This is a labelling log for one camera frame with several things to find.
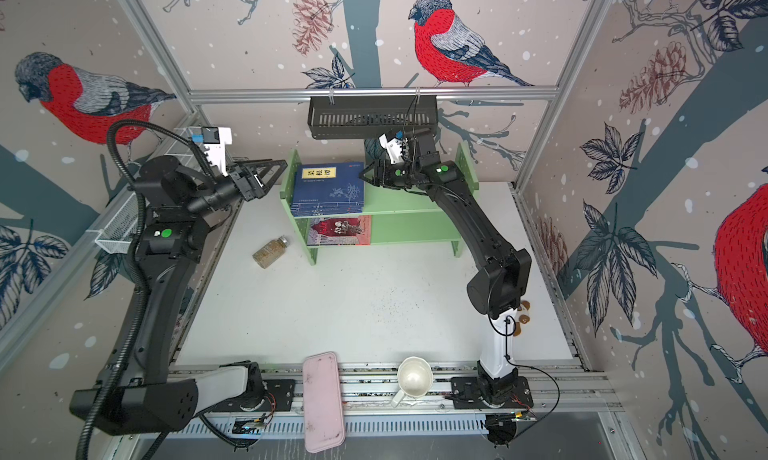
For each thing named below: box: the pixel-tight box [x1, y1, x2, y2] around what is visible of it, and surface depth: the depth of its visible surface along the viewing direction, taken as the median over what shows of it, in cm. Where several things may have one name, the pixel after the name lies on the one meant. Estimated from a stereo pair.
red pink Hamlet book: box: [307, 215, 372, 246], surface depth 94 cm
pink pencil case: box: [302, 351, 345, 453], surface depth 71 cm
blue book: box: [291, 162, 365, 217], surface depth 78 cm
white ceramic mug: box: [391, 356, 433, 408], surface depth 71 cm
